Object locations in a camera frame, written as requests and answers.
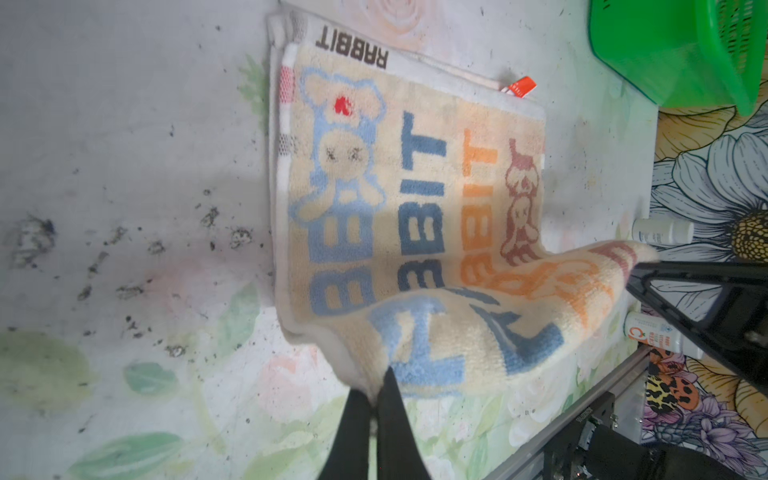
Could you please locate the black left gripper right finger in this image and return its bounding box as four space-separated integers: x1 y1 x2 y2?
376 368 431 480

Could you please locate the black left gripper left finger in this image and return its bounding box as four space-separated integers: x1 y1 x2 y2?
318 389 373 480

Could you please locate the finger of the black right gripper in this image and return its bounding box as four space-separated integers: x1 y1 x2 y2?
627 261 767 394

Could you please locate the blue beige patterned towel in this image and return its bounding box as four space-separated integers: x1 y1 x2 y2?
268 10 658 398

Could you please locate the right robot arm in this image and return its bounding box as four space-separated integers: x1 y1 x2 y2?
578 262 767 479

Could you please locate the white orange label bottle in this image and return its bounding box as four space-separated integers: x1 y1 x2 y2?
623 311 704 360

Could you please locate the small white bottle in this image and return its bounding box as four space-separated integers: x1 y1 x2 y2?
631 218 695 246

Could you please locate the green plastic basket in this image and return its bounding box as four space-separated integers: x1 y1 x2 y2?
589 0 767 116

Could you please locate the aluminium front rail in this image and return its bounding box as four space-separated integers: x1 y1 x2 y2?
485 346 650 479

